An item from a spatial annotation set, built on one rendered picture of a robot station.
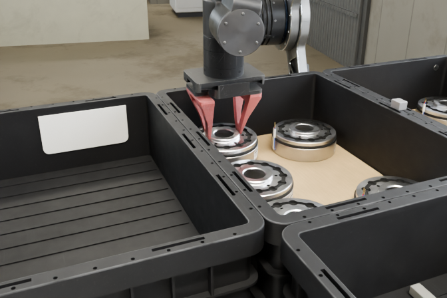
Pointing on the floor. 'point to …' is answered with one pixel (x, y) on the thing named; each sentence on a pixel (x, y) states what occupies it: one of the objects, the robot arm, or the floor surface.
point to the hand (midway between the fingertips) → (223, 130)
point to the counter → (72, 4)
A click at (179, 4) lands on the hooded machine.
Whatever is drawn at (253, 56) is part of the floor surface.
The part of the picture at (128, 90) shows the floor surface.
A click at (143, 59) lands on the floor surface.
